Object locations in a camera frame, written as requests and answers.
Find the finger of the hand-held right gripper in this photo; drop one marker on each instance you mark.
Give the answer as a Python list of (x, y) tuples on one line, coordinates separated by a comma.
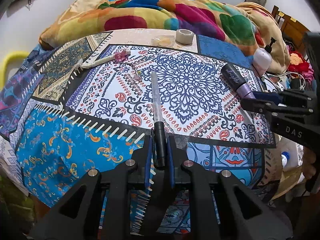
[(257, 105), (268, 96)]

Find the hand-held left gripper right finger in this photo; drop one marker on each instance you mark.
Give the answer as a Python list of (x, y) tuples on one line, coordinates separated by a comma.
[(171, 160)]

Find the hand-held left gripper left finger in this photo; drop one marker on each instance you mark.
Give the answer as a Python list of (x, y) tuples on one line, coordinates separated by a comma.
[(148, 152)]

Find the clear pen with black cap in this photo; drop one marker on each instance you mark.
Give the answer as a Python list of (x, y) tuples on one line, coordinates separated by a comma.
[(159, 142)]

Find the purple and black cosmetic tube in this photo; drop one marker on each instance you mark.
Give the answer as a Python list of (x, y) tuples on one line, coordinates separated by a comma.
[(235, 77)]

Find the person's right hand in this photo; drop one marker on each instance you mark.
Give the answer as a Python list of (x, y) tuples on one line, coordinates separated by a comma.
[(310, 166)]

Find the white power strip with chargers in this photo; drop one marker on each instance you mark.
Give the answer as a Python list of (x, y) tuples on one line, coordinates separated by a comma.
[(285, 80)]

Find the white pump bottle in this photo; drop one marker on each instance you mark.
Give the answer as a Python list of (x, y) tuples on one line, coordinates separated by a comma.
[(261, 60)]

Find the red plush toy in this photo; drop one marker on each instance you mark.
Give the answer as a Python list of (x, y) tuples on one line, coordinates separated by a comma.
[(300, 62)]

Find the blue patterned bedsheet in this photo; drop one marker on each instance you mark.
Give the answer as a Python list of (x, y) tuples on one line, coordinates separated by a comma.
[(187, 85)]

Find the wooden headboard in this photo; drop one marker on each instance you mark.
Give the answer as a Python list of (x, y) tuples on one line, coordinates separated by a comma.
[(290, 25)]

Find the pink flower hair clip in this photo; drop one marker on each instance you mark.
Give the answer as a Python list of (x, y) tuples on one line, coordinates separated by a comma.
[(121, 55)]

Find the grey tape roll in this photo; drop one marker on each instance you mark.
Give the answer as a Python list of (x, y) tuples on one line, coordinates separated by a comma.
[(180, 38)]

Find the white ribbed stick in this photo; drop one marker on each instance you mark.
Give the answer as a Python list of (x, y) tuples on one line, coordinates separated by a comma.
[(100, 61)]

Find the clear plastic wrapper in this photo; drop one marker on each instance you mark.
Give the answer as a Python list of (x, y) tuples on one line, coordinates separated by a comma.
[(165, 40)]

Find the colourful patchwork fleece blanket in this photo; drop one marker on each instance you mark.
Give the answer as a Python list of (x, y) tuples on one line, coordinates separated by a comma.
[(125, 12)]

